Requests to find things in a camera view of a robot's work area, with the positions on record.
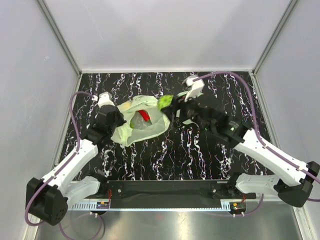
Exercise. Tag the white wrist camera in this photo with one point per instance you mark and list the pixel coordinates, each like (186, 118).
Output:
(103, 99)
(195, 86)

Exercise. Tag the red fruit in bag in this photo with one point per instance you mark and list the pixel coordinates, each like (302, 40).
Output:
(144, 114)

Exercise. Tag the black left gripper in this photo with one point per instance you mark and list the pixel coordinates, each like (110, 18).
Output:
(121, 121)

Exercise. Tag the light green wavy bowl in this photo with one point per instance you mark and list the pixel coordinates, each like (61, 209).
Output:
(187, 111)

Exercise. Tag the black marble pattern mat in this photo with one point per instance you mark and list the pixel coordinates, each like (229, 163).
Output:
(182, 152)

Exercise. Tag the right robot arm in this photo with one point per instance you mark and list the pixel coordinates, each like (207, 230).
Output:
(292, 180)

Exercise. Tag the green fruit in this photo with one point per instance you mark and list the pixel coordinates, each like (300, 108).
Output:
(132, 125)
(164, 102)

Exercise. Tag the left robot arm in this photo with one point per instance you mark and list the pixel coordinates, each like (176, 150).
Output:
(50, 197)

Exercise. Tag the orange fruit in bag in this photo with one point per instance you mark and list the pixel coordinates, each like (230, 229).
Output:
(127, 104)

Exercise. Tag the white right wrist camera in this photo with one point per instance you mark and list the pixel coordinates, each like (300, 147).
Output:
(195, 86)

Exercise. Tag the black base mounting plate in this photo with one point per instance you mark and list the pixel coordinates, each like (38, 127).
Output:
(172, 194)

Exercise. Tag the light green plastic bag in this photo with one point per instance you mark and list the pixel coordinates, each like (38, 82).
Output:
(158, 124)

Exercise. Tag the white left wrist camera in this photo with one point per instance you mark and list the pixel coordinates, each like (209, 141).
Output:
(103, 99)

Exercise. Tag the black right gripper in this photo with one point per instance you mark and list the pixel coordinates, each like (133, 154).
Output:
(170, 111)

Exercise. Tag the white slotted cable duct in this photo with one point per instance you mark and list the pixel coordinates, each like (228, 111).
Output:
(90, 205)

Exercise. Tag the aluminium frame rail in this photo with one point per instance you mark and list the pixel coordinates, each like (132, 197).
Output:
(58, 35)

